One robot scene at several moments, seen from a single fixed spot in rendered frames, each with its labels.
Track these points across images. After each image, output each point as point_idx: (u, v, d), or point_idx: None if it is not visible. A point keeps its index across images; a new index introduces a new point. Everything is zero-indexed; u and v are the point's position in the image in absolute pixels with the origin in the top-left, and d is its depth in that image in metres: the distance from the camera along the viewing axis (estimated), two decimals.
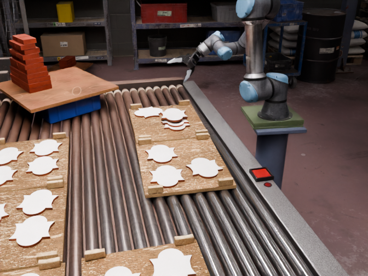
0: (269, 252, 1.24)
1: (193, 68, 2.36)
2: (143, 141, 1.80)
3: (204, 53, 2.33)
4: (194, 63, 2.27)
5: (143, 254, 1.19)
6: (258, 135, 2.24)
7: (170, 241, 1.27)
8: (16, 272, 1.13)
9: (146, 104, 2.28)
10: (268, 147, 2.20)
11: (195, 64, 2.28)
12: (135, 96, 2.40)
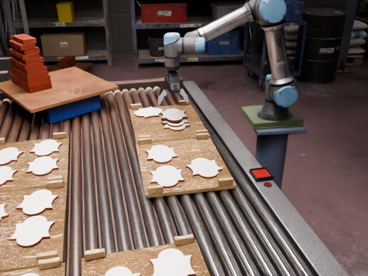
0: (269, 252, 1.24)
1: (182, 86, 1.96)
2: (143, 141, 1.80)
3: (176, 65, 1.90)
4: (178, 87, 1.87)
5: (143, 254, 1.19)
6: (258, 135, 2.24)
7: (170, 241, 1.27)
8: (16, 272, 1.13)
9: (146, 104, 2.28)
10: (268, 147, 2.20)
11: (179, 87, 1.87)
12: (135, 96, 2.40)
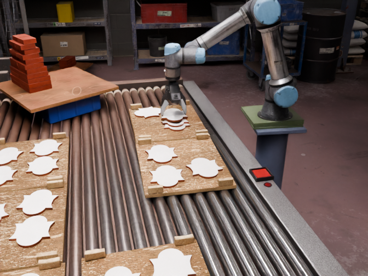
0: (269, 252, 1.24)
1: (182, 96, 1.98)
2: (143, 141, 1.80)
3: (176, 76, 1.92)
4: (178, 97, 1.89)
5: (143, 254, 1.19)
6: (258, 135, 2.24)
7: (170, 241, 1.27)
8: (16, 272, 1.13)
9: (146, 104, 2.28)
10: (268, 147, 2.20)
11: (179, 97, 1.90)
12: (135, 96, 2.40)
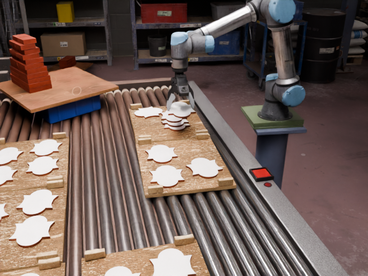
0: (269, 252, 1.24)
1: (190, 90, 1.85)
2: (143, 141, 1.80)
3: (184, 67, 1.79)
4: (187, 90, 1.76)
5: (143, 254, 1.19)
6: (258, 135, 2.24)
7: (170, 241, 1.27)
8: (16, 272, 1.13)
9: (146, 104, 2.28)
10: (268, 147, 2.20)
11: (188, 90, 1.76)
12: (135, 96, 2.40)
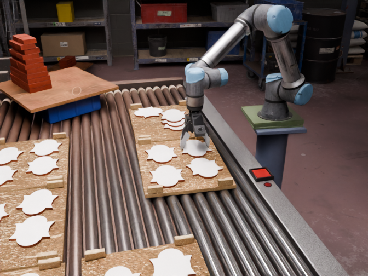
0: (269, 252, 1.24)
1: (205, 128, 1.73)
2: (143, 141, 1.80)
3: (200, 105, 1.67)
4: (203, 130, 1.64)
5: (143, 254, 1.19)
6: (258, 135, 2.24)
7: (170, 241, 1.27)
8: (16, 272, 1.13)
9: (146, 104, 2.28)
10: (268, 147, 2.20)
11: (205, 131, 1.64)
12: (135, 96, 2.40)
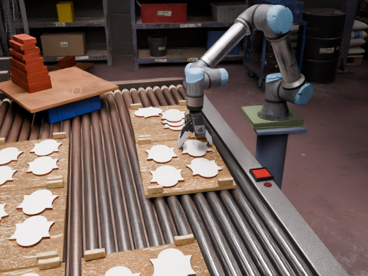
0: (269, 252, 1.24)
1: (205, 127, 1.73)
2: (143, 141, 1.80)
3: (200, 105, 1.67)
4: (203, 130, 1.64)
5: (143, 254, 1.19)
6: (258, 135, 2.24)
7: (170, 241, 1.27)
8: (16, 272, 1.13)
9: (146, 104, 2.28)
10: (268, 147, 2.20)
11: (205, 130, 1.64)
12: (135, 96, 2.40)
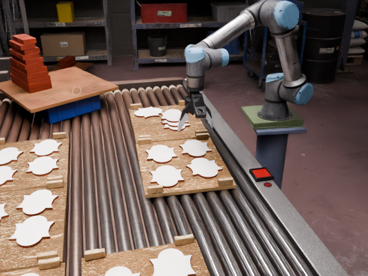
0: (269, 252, 1.24)
1: (206, 109, 1.69)
2: (143, 141, 1.80)
3: (200, 86, 1.63)
4: (203, 111, 1.60)
5: (143, 254, 1.19)
6: (258, 135, 2.24)
7: (170, 241, 1.27)
8: (16, 272, 1.13)
9: (146, 104, 2.28)
10: (268, 147, 2.20)
11: (206, 111, 1.60)
12: (135, 96, 2.40)
